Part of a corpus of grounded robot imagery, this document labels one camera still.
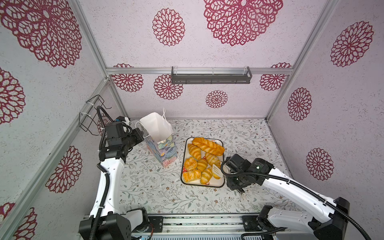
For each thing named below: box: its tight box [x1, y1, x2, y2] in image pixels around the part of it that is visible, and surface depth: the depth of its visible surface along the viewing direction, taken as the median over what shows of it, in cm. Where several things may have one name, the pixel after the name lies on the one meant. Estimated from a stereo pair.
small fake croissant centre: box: [197, 158, 208, 172], surface depth 93 cm
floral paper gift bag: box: [135, 108, 177, 168], surface depth 88 cm
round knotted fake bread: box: [184, 157, 198, 171], surface depth 93 cm
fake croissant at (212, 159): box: [205, 153, 222, 169], surface depth 95 cm
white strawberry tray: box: [180, 137, 225, 188], surface depth 94 cm
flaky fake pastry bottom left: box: [182, 169, 202, 183], surface depth 88 cm
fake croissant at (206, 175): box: [200, 167, 213, 185], surface depth 89 cm
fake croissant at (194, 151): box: [188, 143, 202, 160], surface depth 98 cm
